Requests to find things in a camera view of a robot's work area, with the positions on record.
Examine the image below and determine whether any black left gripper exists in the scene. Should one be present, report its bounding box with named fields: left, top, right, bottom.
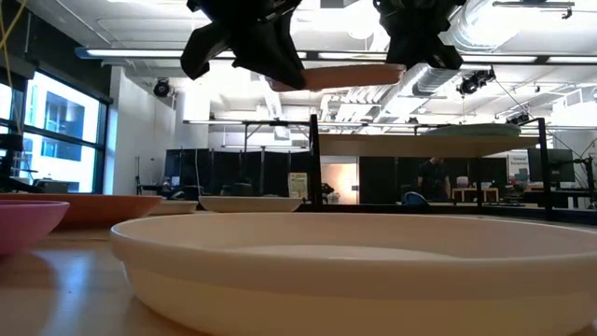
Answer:
left=180, top=0, right=308, bottom=91

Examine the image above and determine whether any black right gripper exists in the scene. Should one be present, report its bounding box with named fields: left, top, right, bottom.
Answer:
left=372, top=0, right=467, bottom=72

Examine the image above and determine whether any tan brown plate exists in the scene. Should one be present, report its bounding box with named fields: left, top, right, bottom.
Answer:
left=268, top=63, right=408, bottom=92

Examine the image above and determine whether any teal green plate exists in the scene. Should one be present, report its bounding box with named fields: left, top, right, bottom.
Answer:
left=422, top=122, right=522, bottom=138

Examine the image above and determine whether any light grey plate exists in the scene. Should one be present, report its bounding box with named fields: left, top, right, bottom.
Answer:
left=148, top=200, right=201, bottom=217

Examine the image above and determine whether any red-orange plate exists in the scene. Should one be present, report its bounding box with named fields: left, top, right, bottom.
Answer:
left=0, top=192, right=163, bottom=231

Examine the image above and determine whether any pale peach plate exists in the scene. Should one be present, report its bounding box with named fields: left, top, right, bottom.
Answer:
left=109, top=212, right=597, bottom=336

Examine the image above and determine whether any magenta pink plate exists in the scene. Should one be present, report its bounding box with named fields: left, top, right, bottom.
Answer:
left=0, top=200, right=71, bottom=257

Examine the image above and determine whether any wooden shelf board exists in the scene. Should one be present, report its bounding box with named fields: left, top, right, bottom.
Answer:
left=318, top=133, right=541, bottom=159

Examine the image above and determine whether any long ceiling light bar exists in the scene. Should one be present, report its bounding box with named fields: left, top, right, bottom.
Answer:
left=75, top=46, right=597, bottom=65

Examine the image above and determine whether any black room partition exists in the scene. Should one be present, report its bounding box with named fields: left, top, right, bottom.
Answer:
left=163, top=147, right=312, bottom=198
left=358, top=156, right=508, bottom=205

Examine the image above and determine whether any person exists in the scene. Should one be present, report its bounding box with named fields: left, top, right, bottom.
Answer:
left=416, top=157, right=452, bottom=203

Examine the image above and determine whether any blue round chair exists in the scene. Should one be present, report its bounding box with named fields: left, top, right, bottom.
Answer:
left=402, top=190, right=429, bottom=207

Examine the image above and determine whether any pale poster sign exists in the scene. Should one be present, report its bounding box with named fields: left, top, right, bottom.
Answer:
left=287, top=172, right=309, bottom=200

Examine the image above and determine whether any wooden bench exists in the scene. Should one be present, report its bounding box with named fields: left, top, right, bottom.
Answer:
left=451, top=187, right=500, bottom=203

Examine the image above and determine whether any black background monitor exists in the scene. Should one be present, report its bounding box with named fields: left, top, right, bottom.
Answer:
left=527, top=147, right=576, bottom=184

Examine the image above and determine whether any large glass window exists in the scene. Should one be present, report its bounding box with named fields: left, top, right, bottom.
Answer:
left=0, top=69, right=111, bottom=196

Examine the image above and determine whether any black background equipment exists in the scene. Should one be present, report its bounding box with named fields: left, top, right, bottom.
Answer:
left=0, top=133, right=44, bottom=195

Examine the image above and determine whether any silver air duct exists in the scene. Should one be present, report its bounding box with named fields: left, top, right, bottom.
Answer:
left=459, top=0, right=542, bottom=53

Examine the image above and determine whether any black metal frame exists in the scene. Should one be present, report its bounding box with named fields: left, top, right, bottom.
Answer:
left=184, top=114, right=597, bottom=226

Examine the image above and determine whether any hanging yellow cable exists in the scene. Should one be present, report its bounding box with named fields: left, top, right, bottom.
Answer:
left=0, top=0, right=28, bottom=133

